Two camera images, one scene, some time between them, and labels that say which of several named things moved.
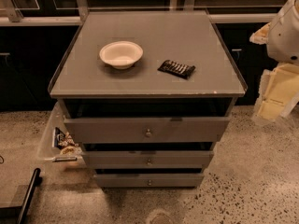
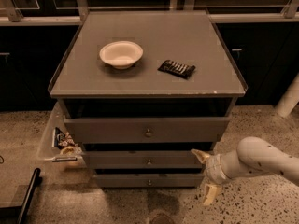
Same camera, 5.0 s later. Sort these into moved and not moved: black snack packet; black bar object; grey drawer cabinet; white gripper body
Moved: white gripper body
Not moved: black snack packet; black bar object; grey drawer cabinet
